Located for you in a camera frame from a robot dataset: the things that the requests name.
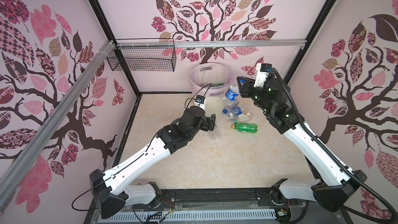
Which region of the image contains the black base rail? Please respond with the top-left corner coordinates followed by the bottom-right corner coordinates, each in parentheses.
top-left (93, 187), bottom-right (340, 209)

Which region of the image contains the crushed clear bottle blue cap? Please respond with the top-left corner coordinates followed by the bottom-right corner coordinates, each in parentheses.
top-left (222, 103), bottom-right (240, 115)

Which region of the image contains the aluminium left side rail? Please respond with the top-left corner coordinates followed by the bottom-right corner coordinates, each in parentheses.
top-left (1, 40), bottom-right (115, 208)

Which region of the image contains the white slotted cable duct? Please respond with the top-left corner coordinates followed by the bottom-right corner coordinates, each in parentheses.
top-left (97, 209), bottom-right (276, 224)

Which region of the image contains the clear bottle bird label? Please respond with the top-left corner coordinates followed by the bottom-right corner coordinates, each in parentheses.
top-left (228, 112), bottom-right (252, 125)

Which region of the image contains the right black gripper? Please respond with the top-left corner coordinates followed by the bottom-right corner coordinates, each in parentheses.
top-left (237, 76), bottom-right (273, 117)

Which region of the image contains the black wire mesh basket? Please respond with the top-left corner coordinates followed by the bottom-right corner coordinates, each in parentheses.
top-left (107, 37), bottom-right (177, 72)

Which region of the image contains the aluminium horizontal back rail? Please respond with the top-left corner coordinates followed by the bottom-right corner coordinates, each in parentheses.
top-left (117, 39), bottom-right (307, 48)

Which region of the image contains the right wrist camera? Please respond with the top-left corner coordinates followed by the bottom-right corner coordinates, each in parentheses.
top-left (254, 63), bottom-right (272, 88)

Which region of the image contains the pink plastic bin liner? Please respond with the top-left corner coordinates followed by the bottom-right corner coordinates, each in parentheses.
top-left (189, 63), bottom-right (233, 97)

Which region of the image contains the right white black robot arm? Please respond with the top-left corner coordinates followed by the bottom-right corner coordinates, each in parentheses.
top-left (237, 76), bottom-right (360, 212)

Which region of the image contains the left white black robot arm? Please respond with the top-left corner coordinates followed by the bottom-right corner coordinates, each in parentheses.
top-left (89, 106), bottom-right (216, 219)

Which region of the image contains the Pocari bottle near bin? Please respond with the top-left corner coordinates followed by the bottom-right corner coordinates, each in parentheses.
top-left (227, 106), bottom-right (250, 119)

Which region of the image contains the white ribbed waste bin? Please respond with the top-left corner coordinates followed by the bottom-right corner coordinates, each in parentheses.
top-left (205, 97), bottom-right (226, 117)

